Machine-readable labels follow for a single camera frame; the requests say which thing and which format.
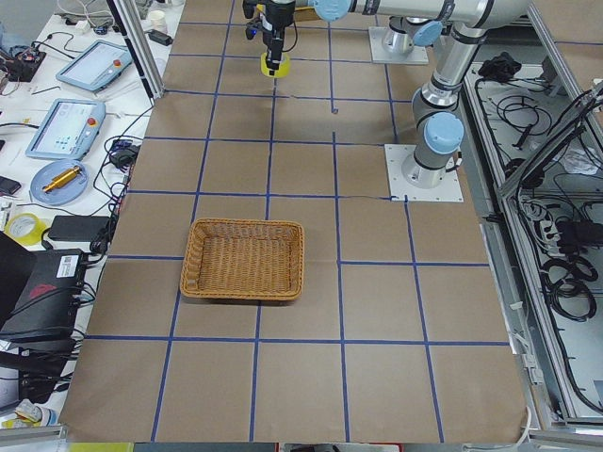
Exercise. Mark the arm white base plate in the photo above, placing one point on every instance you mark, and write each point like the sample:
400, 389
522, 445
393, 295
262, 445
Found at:
409, 182
391, 47

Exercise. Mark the brass cylinder tool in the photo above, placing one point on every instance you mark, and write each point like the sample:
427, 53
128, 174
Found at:
62, 179

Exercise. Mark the spare yellow tape roll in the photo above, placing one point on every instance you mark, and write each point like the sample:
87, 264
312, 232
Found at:
26, 229

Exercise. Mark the blue round plate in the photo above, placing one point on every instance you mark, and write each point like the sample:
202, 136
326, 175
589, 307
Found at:
63, 195

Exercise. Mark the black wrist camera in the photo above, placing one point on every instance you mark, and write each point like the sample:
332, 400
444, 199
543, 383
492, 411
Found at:
251, 13

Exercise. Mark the aluminium frame post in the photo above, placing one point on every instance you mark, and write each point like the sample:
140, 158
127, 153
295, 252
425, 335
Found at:
126, 15

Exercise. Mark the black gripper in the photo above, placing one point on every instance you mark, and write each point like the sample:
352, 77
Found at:
274, 23

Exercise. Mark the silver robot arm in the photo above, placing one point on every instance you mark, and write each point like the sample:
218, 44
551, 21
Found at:
423, 32
439, 129

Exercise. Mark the brown wicker basket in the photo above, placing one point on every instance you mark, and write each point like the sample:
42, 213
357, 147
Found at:
248, 259

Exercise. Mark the lower teach pendant tablet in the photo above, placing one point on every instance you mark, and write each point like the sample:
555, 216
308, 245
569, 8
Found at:
68, 130

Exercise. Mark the black power adapter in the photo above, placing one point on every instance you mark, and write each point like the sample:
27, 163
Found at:
76, 228

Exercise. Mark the teach pendant tablet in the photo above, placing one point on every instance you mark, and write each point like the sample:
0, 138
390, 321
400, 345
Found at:
68, 130
97, 67

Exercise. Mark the upper teach pendant tablet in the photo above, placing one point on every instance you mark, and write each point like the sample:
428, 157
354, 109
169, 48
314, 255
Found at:
97, 67

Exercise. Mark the black red computer box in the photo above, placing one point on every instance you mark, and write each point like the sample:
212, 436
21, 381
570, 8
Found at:
39, 291

